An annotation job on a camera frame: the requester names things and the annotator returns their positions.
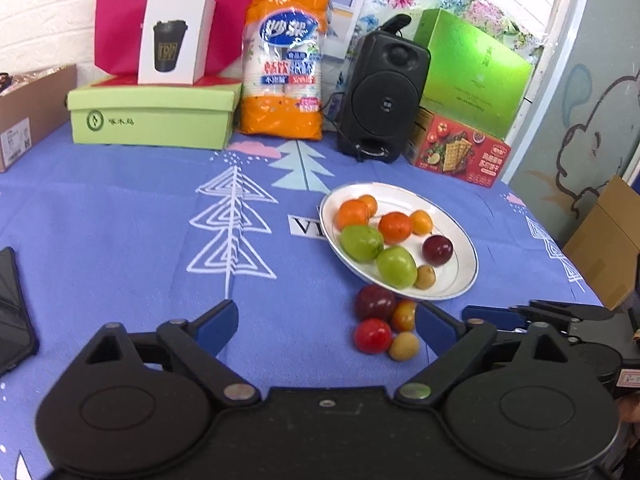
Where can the black smartphone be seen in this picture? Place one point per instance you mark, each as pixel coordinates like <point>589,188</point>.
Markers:
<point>12,310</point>

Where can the black speaker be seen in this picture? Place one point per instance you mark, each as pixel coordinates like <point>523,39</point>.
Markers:
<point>382,95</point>

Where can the red and yellow plum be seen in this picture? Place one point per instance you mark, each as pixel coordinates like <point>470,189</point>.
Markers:
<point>404,316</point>

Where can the blue printed tablecloth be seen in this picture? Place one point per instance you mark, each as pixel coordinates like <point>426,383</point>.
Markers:
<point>125,235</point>

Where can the large orange tangerine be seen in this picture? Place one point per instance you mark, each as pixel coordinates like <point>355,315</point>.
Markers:
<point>395,227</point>
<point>351,214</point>

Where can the green shoe box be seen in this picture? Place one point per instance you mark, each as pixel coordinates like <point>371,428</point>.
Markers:
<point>150,120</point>

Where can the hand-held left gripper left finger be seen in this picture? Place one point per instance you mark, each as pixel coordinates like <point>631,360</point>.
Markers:
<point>219,322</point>

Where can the pink paper bag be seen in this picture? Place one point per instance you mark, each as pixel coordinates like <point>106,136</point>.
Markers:
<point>117,20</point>

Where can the green gift box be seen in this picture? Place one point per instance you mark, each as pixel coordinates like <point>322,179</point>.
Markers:
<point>470,70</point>

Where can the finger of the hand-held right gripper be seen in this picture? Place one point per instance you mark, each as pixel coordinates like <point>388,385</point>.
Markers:
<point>492,316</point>
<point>565,310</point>

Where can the tan longan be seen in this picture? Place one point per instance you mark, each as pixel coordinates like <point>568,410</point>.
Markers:
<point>425,277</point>
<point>404,346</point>

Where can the red tomato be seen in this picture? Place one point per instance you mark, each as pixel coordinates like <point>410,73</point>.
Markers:
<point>372,336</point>

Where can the orange paper cup pack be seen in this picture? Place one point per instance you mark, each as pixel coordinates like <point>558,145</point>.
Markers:
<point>282,75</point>

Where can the green plum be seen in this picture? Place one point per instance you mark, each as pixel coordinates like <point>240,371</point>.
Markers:
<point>396,267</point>
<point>361,243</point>

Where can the white round plate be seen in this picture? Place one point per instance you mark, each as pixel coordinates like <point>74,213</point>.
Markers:
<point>450,220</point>

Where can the white box with cup print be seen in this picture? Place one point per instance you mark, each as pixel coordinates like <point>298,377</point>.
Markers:
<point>172,40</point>

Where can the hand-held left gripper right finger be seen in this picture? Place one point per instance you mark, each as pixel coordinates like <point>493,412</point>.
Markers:
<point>437,327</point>

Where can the dark purple plum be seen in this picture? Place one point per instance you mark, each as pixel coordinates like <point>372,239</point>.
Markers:
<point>437,250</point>
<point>375,302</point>

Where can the red cracker box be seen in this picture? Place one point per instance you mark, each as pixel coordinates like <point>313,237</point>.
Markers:
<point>460,152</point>

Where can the plain brown cardboard box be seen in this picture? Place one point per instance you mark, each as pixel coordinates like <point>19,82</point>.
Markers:
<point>610,245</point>

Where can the small orange tangerine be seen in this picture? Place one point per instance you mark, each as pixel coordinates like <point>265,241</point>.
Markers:
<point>421,221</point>
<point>370,203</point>

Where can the brown cardboard box white label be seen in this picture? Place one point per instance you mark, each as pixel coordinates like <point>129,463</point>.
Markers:
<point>40,115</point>

